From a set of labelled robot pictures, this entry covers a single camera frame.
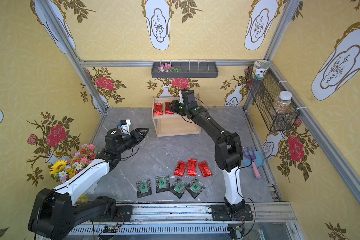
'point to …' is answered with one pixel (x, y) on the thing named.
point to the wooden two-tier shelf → (166, 122)
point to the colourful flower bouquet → (62, 169)
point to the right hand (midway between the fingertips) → (175, 102)
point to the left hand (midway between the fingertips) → (143, 129)
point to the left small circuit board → (110, 229)
